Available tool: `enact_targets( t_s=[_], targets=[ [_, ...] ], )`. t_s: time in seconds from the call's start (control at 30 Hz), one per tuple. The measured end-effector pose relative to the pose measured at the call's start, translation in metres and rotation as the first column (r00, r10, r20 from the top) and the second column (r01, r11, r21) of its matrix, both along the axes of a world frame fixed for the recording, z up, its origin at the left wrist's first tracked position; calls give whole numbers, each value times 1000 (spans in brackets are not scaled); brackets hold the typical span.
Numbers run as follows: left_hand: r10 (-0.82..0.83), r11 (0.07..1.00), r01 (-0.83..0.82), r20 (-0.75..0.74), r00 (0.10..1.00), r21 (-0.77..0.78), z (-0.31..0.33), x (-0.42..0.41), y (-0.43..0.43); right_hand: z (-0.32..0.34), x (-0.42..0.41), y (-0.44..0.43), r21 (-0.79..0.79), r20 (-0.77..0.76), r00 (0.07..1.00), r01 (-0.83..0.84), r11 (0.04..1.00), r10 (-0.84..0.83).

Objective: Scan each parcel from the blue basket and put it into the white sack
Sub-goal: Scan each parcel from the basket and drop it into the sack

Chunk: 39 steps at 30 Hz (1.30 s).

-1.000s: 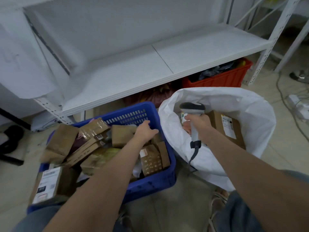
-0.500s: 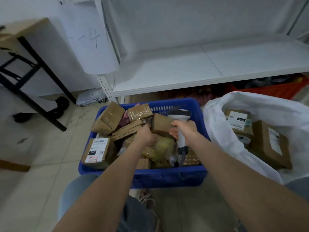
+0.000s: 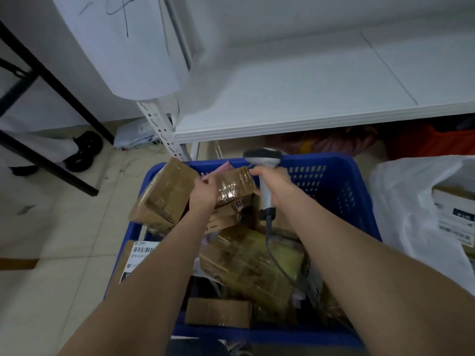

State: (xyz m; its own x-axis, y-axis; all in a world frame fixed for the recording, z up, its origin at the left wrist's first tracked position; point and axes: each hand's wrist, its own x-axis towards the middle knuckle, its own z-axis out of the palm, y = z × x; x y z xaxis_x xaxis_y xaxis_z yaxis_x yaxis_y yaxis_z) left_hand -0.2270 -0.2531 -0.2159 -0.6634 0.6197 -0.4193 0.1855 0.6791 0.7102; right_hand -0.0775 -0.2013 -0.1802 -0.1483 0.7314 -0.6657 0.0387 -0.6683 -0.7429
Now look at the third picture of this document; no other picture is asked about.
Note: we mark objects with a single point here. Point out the person's left hand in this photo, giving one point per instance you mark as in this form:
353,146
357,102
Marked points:
204,192

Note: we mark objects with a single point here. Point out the person's right hand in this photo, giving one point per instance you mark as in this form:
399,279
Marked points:
282,189

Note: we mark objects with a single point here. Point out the blue plastic crate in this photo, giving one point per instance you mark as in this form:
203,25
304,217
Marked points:
334,189

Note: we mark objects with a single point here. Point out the pile of parcels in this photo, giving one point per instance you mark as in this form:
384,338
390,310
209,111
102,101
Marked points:
252,270

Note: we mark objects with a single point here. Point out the white woven sack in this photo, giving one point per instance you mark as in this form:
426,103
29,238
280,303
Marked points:
400,218

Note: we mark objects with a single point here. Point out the brown box green printed tape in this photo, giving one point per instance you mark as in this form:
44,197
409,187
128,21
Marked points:
452,203

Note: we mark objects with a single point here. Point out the person's right forearm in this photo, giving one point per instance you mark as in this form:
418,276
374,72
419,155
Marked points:
371,274

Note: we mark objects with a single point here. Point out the person's left forearm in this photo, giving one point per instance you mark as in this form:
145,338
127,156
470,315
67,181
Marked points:
141,292

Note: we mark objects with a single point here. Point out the grey plastic mailer bag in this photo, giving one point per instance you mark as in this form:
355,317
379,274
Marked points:
137,133

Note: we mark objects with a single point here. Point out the person's left leg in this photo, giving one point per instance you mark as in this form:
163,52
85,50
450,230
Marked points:
193,348

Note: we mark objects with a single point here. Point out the person's sandal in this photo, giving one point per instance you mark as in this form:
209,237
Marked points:
241,350

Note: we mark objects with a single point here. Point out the dark red sack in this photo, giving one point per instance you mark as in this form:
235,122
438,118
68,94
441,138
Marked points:
334,140

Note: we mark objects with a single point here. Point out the white metal shelf rack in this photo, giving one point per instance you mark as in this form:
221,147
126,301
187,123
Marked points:
297,88

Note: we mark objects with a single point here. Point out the white paper sign sheet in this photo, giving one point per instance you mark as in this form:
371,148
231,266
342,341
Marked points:
130,62

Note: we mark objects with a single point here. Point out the red plastic crate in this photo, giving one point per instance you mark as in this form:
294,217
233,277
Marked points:
445,142

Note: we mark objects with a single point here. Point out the wooden folding table black legs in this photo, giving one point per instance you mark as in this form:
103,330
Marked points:
55,84

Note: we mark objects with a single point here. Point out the wooden chair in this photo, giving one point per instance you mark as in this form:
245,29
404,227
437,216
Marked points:
18,264

